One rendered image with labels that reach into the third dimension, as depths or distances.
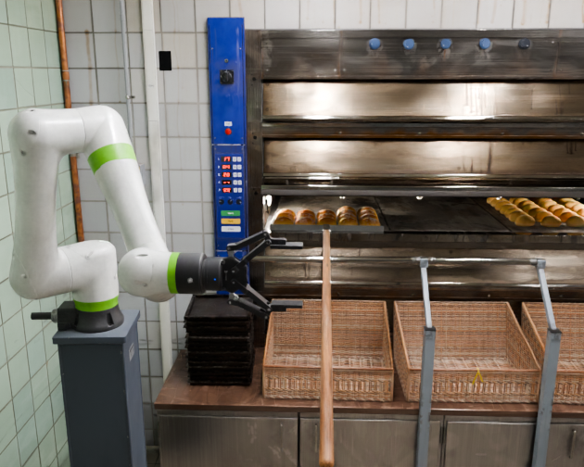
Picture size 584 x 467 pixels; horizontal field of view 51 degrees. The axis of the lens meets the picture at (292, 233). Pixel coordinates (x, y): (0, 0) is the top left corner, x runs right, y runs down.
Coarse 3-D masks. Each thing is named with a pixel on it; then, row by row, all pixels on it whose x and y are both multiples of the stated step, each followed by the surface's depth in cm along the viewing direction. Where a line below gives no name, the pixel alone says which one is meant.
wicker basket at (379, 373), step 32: (288, 320) 297; (320, 320) 296; (352, 320) 295; (384, 320) 289; (288, 352) 296; (352, 352) 295; (384, 352) 287; (288, 384) 269; (320, 384) 270; (352, 384) 270; (384, 384) 270
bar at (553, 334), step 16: (256, 256) 256; (272, 256) 256; (288, 256) 256; (304, 256) 256; (320, 256) 256; (336, 256) 256; (352, 256) 256; (544, 288) 247; (544, 304) 245; (432, 336) 237; (560, 336) 235; (432, 352) 239; (432, 368) 241; (544, 368) 241; (544, 384) 241; (544, 400) 243; (544, 416) 244; (544, 432) 246; (416, 448) 255; (544, 448) 248; (416, 464) 254; (544, 464) 250
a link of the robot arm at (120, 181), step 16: (112, 160) 150; (128, 160) 152; (96, 176) 152; (112, 176) 149; (128, 176) 151; (112, 192) 149; (128, 192) 149; (144, 192) 153; (112, 208) 150; (128, 208) 148; (144, 208) 150; (128, 224) 148; (144, 224) 148; (128, 240) 148; (144, 240) 146; (160, 240) 149
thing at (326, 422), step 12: (324, 240) 268; (324, 252) 251; (324, 264) 237; (324, 276) 223; (324, 288) 212; (324, 300) 201; (324, 312) 192; (324, 324) 183; (324, 336) 175; (324, 348) 168; (324, 360) 161; (324, 372) 155; (324, 384) 150; (324, 396) 144; (324, 408) 139; (324, 420) 135; (324, 432) 130; (324, 444) 126; (324, 456) 122
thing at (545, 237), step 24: (288, 240) 292; (312, 240) 292; (336, 240) 291; (360, 240) 291; (384, 240) 290; (408, 240) 290; (432, 240) 289; (456, 240) 289; (480, 240) 288; (504, 240) 288; (528, 240) 288; (552, 240) 287; (576, 240) 287
